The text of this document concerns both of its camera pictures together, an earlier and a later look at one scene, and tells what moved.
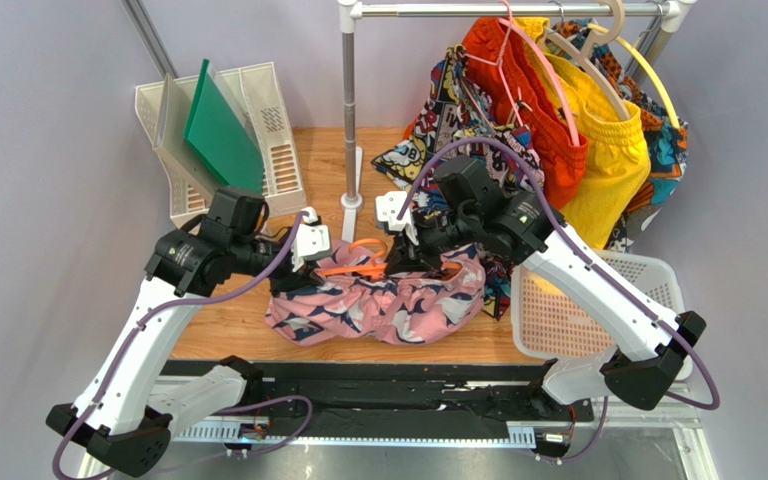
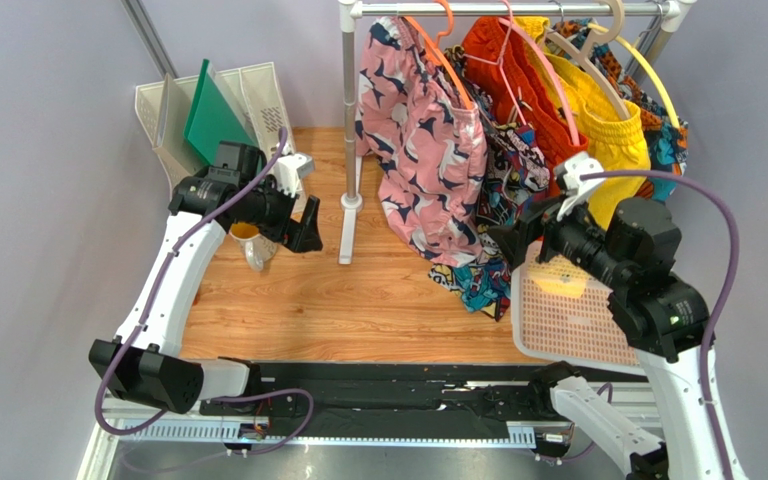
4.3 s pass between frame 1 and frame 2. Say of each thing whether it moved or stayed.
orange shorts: stayed
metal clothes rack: stayed
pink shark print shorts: moved
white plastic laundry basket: stayed
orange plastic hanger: moved
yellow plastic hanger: stayed
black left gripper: moved
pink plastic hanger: stayed
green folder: stayed
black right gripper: moved
